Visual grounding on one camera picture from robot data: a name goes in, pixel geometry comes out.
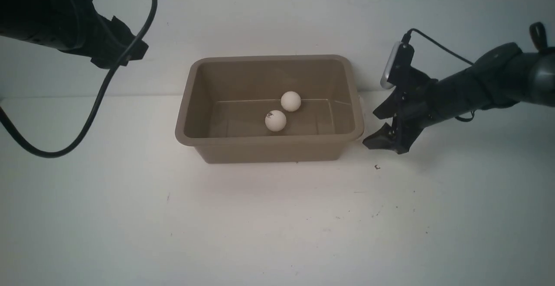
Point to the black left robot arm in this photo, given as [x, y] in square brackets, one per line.
[70, 26]

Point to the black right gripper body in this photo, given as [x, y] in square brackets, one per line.
[411, 106]

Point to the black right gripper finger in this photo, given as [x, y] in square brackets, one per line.
[389, 107]
[383, 139]

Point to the tan plastic bin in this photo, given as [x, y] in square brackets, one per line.
[226, 99]

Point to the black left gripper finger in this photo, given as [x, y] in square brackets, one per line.
[105, 63]
[124, 36]

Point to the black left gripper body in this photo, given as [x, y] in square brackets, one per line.
[93, 32]

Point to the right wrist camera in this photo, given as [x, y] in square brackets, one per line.
[398, 66]

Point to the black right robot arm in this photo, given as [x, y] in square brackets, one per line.
[499, 79]

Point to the white ping-pong ball with logo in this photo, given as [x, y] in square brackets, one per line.
[275, 120]

